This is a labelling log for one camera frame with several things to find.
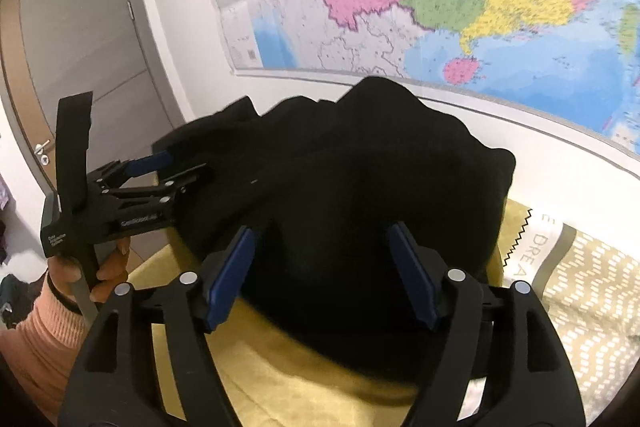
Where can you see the person's left hand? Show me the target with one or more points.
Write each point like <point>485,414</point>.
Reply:
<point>112,274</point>

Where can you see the dark cloth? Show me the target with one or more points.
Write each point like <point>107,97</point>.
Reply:
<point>15,302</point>

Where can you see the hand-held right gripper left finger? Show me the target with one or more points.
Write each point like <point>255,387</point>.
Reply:
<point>230,277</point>

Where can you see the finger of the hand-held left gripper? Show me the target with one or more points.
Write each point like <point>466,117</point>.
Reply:
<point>150,163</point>
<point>182,179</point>

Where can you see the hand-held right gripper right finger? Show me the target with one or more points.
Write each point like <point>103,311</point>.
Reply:
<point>415,277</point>

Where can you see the person's left forearm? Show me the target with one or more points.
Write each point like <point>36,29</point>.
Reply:
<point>45,347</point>

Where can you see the black garment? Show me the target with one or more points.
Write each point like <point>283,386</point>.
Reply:
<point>350,167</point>

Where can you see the grey door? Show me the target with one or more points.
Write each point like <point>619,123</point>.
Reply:
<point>75,32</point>

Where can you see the patterned bed sheet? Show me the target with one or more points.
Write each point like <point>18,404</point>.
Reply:
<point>590,287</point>

